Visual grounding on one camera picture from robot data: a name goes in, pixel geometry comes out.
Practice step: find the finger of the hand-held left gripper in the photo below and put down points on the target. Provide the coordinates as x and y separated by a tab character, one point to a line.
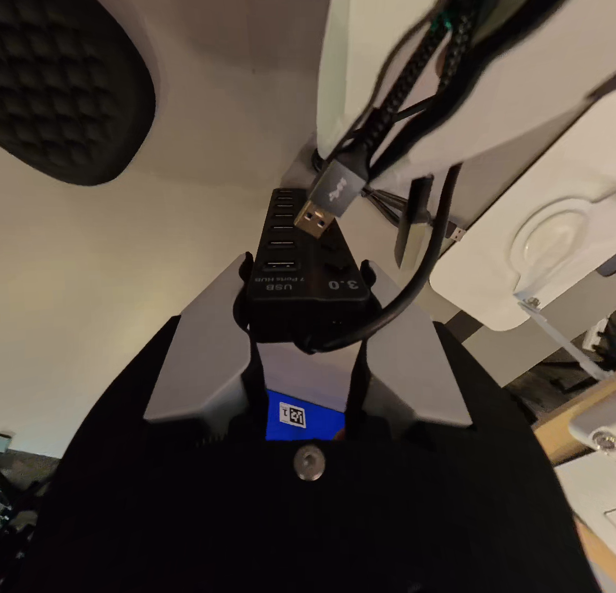
520	83
371	44

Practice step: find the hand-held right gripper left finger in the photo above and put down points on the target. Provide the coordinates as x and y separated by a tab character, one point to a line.
202	362

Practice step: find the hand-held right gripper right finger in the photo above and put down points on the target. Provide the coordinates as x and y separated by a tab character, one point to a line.
414	367

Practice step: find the black seven-port USB hub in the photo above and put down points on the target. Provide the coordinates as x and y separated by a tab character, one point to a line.
423	275

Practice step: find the blue plastic bin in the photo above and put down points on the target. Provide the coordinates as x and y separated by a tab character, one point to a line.
308	415

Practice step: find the green twist tie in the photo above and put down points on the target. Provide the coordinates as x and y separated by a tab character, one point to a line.
445	20

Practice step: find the white document stand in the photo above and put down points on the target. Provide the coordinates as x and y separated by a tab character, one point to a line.
539	237

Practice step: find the instruction sheet on stand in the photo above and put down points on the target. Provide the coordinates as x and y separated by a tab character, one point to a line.
568	429

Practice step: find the black foam wrist rest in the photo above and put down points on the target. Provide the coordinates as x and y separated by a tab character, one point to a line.
58	73

